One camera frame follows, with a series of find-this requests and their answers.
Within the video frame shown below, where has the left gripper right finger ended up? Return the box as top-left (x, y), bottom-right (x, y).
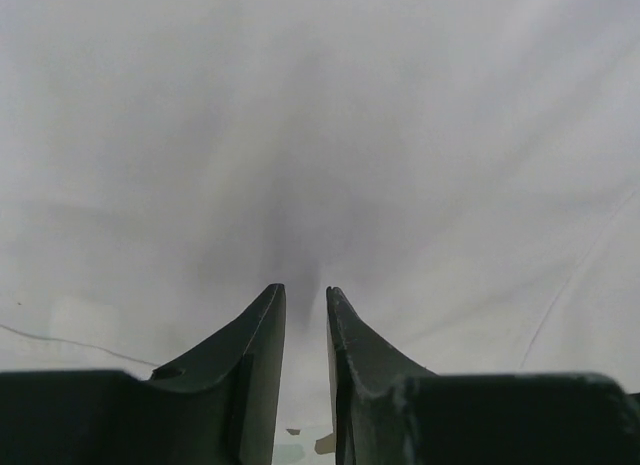
top-left (326, 287), bottom-right (639, 464)

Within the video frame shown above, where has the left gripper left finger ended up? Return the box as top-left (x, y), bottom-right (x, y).
top-left (1, 284), bottom-right (286, 464)

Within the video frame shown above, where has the white t shirt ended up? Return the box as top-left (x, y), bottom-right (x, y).
top-left (0, 0), bottom-right (640, 431)

